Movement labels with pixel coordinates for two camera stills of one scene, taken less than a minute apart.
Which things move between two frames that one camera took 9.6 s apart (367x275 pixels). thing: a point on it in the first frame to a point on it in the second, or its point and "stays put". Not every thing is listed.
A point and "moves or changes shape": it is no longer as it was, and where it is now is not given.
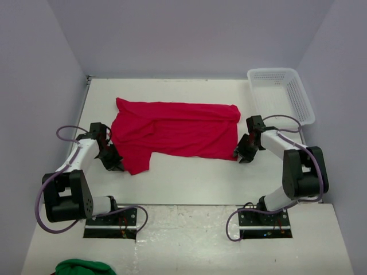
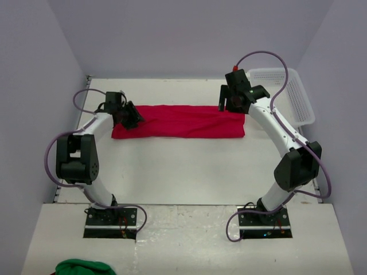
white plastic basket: [280, 97] stays put
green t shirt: [81, 267] stays put
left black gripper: [115, 164] to [135, 117]
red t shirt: [190, 129] moves or changes shape
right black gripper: [247, 157] to [224, 94]
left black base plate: [126, 219] stays put
